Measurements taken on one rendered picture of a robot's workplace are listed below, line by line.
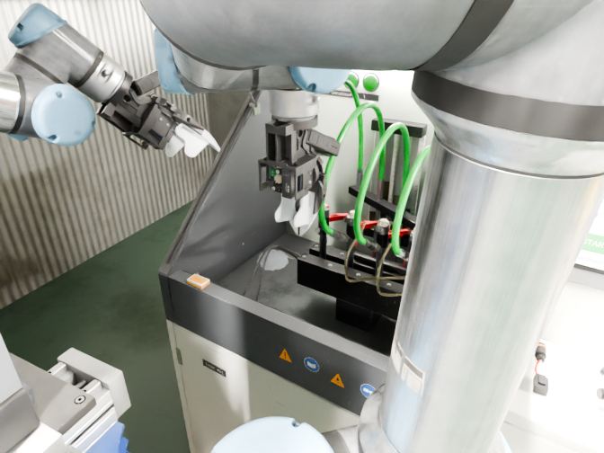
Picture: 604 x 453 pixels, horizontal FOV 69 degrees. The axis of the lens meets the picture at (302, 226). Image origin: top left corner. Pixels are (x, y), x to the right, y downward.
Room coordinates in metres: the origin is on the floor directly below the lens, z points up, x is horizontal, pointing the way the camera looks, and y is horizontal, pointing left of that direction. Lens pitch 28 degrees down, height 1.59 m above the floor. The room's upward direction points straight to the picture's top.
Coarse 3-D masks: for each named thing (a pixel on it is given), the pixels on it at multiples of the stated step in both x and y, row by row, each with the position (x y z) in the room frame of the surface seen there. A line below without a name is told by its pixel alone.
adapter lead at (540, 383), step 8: (544, 344) 0.64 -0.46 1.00; (536, 352) 0.63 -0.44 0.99; (544, 352) 0.62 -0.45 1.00; (544, 360) 0.61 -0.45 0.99; (536, 368) 0.60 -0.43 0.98; (536, 376) 0.56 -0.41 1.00; (544, 376) 0.57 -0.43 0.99; (536, 384) 0.55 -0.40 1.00; (544, 384) 0.54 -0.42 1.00; (536, 392) 0.54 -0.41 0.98; (544, 392) 0.54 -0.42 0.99
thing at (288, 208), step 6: (282, 198) 0.67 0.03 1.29; (294, 198) 0.68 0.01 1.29; (300, 198) 0.69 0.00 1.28; (282, 204) 0.67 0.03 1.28; (288, 204) 0.68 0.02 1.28; (294, 204) 0.68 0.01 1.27; (276, 210) 0.66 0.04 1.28; (282, 210) 0.67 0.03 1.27; (288, 210) 0.68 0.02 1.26; (294, 210) 0.68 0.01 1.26; (276, 216) 0.65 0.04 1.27; (282, 216) 0.67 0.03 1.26; (288, 216) 0.68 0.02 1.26; (294, 216) 0.68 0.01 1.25; (294, 228) 0.69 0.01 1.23
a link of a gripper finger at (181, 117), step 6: (168, 108) 0.80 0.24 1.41; (174, 108) 0.79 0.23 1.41; (174, 114) 0.79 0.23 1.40; (180, 114) 0.79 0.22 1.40; (186, 114) 0.79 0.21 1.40; (180, 120) 0.79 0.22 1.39; (186, 120) 0.79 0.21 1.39; (192, 120) 0.80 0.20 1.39; (192, 126) 0.80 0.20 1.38; (198, 126) 0.80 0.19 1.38; (198, 132) 0.80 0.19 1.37
